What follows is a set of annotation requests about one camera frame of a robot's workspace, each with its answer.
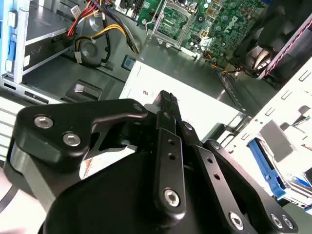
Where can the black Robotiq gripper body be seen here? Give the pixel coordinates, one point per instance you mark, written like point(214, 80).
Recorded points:
point(109, 207)

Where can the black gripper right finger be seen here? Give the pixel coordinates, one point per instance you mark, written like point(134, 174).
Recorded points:
point(251, 184)

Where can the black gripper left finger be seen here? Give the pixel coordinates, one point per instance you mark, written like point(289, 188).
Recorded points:
point(73, 114)

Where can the hard disk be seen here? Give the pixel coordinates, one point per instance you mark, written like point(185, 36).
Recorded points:
point(265, 168)

